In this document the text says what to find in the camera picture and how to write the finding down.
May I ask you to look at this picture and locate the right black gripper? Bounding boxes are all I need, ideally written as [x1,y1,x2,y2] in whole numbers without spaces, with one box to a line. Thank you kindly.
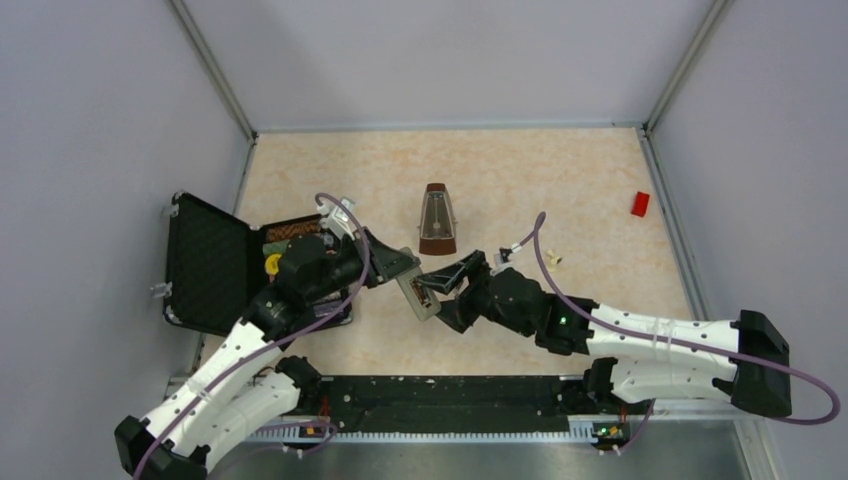
[417,249,536,337]

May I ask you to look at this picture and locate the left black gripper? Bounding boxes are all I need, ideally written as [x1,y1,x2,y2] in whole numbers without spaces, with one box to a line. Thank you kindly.
[306,225,421,303]

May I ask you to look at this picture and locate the white remote control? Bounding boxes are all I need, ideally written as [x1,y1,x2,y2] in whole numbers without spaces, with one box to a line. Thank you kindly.
[396,270,441,322]

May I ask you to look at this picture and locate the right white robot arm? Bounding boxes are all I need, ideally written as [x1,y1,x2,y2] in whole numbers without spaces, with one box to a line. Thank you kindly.
[412,251,792,418]

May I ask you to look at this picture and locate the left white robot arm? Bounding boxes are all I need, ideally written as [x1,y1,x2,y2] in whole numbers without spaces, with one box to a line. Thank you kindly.
[114,229,420,479]

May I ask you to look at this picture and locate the brown wooden metronome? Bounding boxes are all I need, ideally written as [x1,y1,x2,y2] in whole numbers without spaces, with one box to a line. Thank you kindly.
[418,183,457,256]

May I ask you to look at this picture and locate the small beige wooden piece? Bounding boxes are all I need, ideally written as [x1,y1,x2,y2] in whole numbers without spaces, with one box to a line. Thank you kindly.
[545,249,563,272]

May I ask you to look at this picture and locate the yellow round chip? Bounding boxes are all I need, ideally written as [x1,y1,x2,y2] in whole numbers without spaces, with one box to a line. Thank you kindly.
[264,253,282,276]

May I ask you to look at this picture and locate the black poker chip case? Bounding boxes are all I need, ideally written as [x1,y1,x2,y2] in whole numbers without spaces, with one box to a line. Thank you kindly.
[155,191,333,336]

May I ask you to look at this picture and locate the red small block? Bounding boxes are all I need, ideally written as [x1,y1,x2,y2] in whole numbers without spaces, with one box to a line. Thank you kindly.
[630,191,651,218]

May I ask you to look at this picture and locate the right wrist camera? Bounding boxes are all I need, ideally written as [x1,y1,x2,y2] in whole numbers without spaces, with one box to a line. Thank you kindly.
[493,243,523,272]

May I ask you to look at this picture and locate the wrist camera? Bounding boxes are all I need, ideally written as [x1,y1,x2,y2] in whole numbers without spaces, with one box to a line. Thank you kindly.
[493,243,523,272]
[316,196,357,240]

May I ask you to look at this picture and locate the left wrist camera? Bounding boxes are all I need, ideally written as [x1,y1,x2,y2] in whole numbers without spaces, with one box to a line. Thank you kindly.
[316,196,357,240]

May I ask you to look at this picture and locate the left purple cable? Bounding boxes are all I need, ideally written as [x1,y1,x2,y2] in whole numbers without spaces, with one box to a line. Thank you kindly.
[132,192,372,480]

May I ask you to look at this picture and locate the purple cable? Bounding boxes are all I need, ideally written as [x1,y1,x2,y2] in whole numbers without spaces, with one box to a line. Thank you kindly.
[519,211,841,427]
[132,192,372,480]

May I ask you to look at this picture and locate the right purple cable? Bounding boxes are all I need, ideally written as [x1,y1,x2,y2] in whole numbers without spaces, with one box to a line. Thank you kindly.
[519,211,841,427]

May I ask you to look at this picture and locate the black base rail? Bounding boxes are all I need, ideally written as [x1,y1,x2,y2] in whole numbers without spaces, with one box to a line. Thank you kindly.
[162,374,757,458]

